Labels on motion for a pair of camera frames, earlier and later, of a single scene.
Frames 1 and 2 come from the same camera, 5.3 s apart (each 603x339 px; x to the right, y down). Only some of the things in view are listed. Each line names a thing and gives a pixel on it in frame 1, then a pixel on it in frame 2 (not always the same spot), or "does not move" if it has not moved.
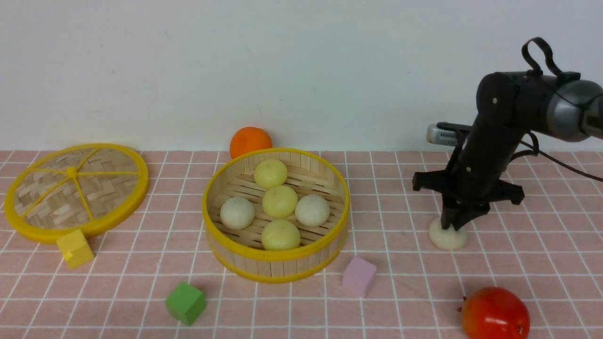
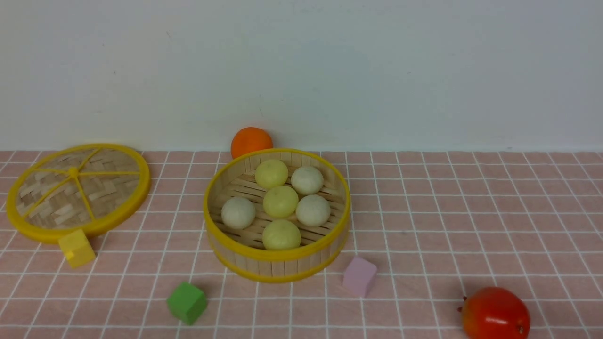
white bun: [447, 238] → [306, 180]
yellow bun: [270, 173] does not move
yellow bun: [279, 201] does not move
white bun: [237, 213] does not move
